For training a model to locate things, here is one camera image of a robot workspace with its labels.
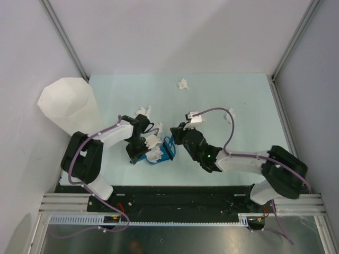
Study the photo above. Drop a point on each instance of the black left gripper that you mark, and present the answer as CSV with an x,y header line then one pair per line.
x,y
134,156

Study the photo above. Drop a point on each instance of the translucent white waste bin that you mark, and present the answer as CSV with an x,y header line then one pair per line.
x,y
71,105

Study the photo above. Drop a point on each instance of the large paper scrap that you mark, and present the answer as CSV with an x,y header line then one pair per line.
x,y
154,155

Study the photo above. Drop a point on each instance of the paper scrap left upper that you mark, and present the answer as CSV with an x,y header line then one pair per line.
x,y
144,111

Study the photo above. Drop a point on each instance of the paper scrap right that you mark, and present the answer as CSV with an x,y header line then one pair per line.
x,y
230,116

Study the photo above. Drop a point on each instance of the paper scrap centre small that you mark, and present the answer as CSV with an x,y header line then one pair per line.
x,y
158,128

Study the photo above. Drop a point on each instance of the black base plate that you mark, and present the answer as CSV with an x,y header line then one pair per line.
x,y
179,204

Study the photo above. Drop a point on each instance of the blue dustpan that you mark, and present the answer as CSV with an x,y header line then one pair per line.
x,y
163,158

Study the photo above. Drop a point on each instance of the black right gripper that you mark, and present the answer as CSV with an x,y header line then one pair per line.
x,y
178,132

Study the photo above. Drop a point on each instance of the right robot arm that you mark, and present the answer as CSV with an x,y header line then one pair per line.
x,y
284,174

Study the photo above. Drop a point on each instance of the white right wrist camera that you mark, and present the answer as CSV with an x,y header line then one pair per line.
x,y
193,119

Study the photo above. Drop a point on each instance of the blue hand brush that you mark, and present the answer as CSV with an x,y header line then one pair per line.
x,y
170,148

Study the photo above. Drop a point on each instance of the paper scrap top centre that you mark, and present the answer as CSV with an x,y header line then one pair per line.
x,y
183,84

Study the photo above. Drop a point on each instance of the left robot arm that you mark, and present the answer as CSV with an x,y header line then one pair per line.
x,y
83,157

